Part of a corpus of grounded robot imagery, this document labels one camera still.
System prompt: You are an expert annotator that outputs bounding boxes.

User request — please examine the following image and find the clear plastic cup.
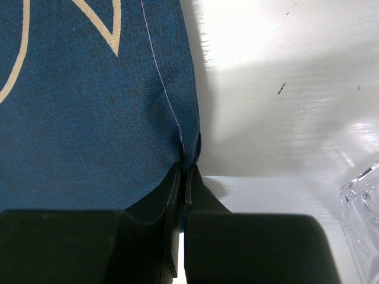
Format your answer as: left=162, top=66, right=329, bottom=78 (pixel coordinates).
left=340, top=161, right=378, bottom=283

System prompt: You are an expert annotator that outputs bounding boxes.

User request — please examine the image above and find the blue fish placemat cloth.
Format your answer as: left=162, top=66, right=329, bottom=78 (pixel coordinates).
left=1, top=1, right=201, bottom=211

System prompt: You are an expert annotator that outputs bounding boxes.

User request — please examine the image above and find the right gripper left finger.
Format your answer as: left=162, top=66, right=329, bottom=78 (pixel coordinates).
left=1, top=164, right=181, bottom=283

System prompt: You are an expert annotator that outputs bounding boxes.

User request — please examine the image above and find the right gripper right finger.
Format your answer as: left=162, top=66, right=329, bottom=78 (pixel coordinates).
left=184, top=166, right=340, bottom=283

